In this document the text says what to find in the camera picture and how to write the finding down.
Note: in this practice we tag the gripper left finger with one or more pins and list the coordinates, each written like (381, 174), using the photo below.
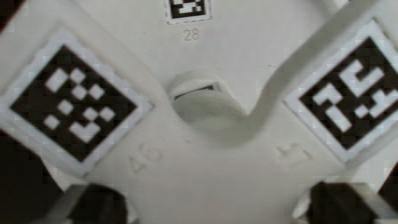
(90, 205)

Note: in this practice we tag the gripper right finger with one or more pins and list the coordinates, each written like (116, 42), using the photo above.
(346, 203)

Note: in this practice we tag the white cylindrical table leg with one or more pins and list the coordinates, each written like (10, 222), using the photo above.
(207, 108)

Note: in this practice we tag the white round table top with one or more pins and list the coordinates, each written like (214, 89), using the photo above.
(310, 67)

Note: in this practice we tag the white cross-shaped table base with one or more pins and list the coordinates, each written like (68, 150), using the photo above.
(51, 23)

